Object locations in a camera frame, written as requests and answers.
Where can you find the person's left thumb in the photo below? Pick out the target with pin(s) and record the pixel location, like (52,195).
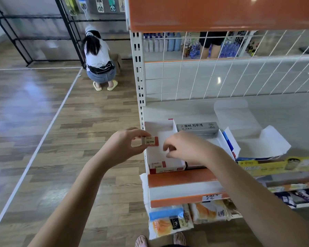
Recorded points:
(139,149)

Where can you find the large open white box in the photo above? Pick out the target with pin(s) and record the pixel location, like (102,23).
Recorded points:
(262,146)

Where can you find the person's right foot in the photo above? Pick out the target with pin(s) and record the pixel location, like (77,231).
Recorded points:
(179,239)

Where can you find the white price tag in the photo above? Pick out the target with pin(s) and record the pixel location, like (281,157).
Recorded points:
(212,197)

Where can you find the grey box lid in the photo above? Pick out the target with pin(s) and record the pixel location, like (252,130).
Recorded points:
(197,128)

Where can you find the clear hanging packet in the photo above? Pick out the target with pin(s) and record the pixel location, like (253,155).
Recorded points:
(84,6)

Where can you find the brown snack packet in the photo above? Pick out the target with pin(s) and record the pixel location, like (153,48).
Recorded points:
(233,208)

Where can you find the person's left forearm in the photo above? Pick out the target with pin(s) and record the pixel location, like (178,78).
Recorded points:
(77,203)

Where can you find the group of dark bottles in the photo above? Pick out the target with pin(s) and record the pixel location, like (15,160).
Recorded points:
(252,50)

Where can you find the white blue display box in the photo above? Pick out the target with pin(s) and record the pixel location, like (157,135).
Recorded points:
(222,144)

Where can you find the pale hanging packet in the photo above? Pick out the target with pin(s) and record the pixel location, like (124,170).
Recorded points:
(121,4)

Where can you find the black metal rack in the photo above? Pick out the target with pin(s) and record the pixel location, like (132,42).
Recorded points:
(67,25)

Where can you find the brown cardboard box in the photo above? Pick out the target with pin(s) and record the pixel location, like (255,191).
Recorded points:
(117,63)

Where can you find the yellow green hanging packet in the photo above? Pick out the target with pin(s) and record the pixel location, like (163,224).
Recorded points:
(71,5)

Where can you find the small white red eraser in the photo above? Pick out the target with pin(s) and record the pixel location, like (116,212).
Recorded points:
(151,141)

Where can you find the white hanging scissors packet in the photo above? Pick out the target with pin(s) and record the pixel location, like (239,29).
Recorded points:
(100,4)

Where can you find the person's left foot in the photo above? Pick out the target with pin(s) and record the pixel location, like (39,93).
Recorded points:
(141,241)

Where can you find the row of white blue bottles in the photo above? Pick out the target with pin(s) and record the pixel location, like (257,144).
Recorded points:
(159,43)

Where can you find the yellow shelf label strip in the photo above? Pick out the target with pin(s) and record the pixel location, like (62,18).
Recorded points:
(273,165)

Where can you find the row of dark packets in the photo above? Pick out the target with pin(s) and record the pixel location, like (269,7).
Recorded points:
(298,196)

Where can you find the person's right fingers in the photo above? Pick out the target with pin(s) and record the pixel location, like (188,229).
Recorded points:
(173,141)

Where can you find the person's right forearm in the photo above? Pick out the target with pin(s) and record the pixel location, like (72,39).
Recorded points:
(260,208)

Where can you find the orange bread packet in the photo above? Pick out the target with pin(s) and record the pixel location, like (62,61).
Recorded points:
(167,226)
(208,212)

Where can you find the group of blue bottles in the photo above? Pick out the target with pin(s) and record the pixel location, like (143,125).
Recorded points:
(228,50)

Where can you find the white orange shelf unit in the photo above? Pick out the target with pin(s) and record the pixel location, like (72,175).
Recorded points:
(221,12)

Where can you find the person's foot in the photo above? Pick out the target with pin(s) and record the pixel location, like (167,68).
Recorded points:
(141,241)
(179,239)

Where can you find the person's left hand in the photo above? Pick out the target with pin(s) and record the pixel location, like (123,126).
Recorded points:
(118,147)

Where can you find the person's right hand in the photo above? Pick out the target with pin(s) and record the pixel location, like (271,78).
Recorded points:
(195,149)

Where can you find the white red display box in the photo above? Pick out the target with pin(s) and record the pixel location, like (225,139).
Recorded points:
(159,156)

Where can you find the teal hanging scissors packet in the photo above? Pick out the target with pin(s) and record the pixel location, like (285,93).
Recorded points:
(112,4)

